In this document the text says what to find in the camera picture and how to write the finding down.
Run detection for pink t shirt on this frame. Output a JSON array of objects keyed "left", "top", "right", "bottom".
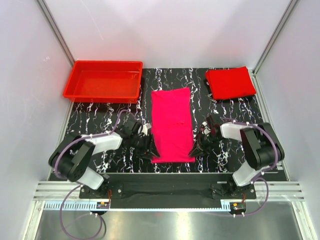
[{"left": 151, "top": 87, "right": 196, "bottom": 164}]

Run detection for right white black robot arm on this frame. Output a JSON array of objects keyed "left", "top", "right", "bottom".
[{"left": 188, "top": 115, "right": 285, "bottom": 198}]

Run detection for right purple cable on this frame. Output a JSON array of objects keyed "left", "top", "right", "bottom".
[{"left": 207, "top": 117, "right": 278, "bottom": 217}]

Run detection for black marble pattern mat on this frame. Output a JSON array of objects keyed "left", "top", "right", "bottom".
[{"left": 62, "top": 68, "right": 265, "bottom": 174}]

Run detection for red plastic bin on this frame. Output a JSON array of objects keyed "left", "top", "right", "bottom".
[{"left": 63, "top": 60, "right": 143, "bottom": 104}]

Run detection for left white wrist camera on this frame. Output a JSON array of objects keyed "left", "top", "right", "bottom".
[{"left": 141, "top": 123, "right": 152, "bottom": 135}]

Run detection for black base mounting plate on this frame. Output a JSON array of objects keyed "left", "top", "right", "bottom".
[{"left": 79, "top": 173, "right": 257, "bottom": 210}]

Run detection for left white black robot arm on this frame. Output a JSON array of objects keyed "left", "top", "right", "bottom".
[{"left": 48, "top": 120, "right": 160, "bottom": 198}]

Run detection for purple cable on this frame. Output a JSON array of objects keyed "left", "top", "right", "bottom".
[
  {"left": 207, "top": 117, "right": 278, "bottom": 217},
  {"left": 53, "top": 109, "right": 145, "bottom": 238}
]

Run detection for folded red t shirt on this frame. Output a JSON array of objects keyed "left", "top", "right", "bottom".
[{"left": 205, "top": 66, "right": 257, "bottom": 101}]

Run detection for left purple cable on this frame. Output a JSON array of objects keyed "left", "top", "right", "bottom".
[{"left": 53, "top": 109, "right": 145, "bottom": 238}]

